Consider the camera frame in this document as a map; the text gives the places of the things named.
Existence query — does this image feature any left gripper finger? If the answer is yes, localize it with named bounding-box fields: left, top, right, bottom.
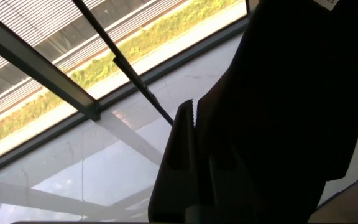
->
left=148, top=99, right=198, bottom=222

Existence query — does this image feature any black garment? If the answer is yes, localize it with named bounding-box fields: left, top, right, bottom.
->
left=195, top=0, right=358, bottom=223

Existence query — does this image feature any black clothes rack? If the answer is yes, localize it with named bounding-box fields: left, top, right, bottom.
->
left=73, top=0, right=175, bottom=127

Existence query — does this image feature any window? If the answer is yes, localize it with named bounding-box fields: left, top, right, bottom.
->
left=0, top=0, right=260, bottom=181

